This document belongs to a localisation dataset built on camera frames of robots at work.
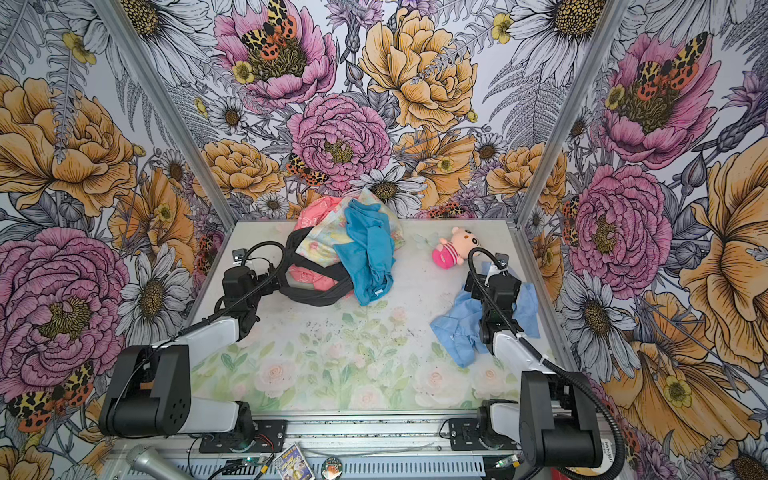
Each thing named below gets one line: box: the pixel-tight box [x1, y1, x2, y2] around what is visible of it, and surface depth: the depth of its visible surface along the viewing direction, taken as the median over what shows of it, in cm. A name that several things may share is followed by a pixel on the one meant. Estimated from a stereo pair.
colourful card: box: [273, 443, 315, 480], surface depth 70 cm
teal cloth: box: [334, 198, 397, 307], surface depth 101 cm
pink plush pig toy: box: [432, 227, 482, 269], surface depth 107 cm
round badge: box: [320, 456, 343, 480], surface depth 71 cm
